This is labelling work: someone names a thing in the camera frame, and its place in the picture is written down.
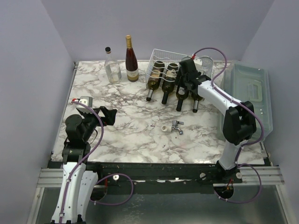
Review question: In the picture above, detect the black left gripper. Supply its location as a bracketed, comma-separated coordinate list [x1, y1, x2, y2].
[80, 105, 117, 141]

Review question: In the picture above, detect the clear bottle silver stopper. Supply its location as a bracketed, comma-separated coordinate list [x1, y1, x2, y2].
[200, 56, 214, 78]
[181, 56, 191, 61]

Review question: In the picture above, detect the clear bottle dark cork stopper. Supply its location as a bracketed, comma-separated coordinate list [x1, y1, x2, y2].
[104, 47, 121, 84]

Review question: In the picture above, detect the red wine bottle gold cap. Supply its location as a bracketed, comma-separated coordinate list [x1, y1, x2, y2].
[125, 35, 139, 82]

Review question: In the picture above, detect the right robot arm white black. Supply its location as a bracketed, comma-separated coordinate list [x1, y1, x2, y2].
[179, 59, 256, 183]

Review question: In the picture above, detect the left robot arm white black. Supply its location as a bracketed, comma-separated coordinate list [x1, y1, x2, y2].
[51, 106, 117, 224]

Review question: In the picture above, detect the dark bottle black neck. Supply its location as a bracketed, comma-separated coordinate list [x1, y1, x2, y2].
[176, 85, 189, 112]
[161, 63, 178, 105]

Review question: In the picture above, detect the green bottle silver neck rightmost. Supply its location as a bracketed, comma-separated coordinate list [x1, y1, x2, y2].
[191, 92, 204, 113]

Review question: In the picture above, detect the green bottle silver neck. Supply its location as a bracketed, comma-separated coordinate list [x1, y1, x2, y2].
[191, 92, 204, 113]
[146, 61, 165, 102]

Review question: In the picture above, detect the green bottle silver neck leftmost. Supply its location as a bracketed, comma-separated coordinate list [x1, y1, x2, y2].
[146, 61, 165, 102]

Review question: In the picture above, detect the clear plastic storage box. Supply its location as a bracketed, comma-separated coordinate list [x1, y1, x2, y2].
[221, 61, 273, 141]

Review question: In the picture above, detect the chrome faucet with white fitting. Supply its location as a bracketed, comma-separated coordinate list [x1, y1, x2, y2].
[161, 120, 184, 135]

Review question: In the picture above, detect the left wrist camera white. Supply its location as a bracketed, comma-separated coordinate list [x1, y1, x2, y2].
[72, 96, 93, 114]

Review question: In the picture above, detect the white wire wine rack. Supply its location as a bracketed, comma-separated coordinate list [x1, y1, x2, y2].
[144, 48, 214, 94]

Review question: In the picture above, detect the aluminium extrusion rail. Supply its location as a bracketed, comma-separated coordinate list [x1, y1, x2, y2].
[37, 166, 285, 188]

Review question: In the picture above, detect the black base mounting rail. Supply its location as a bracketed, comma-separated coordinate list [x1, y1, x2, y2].
[46, 161, 274, 196]

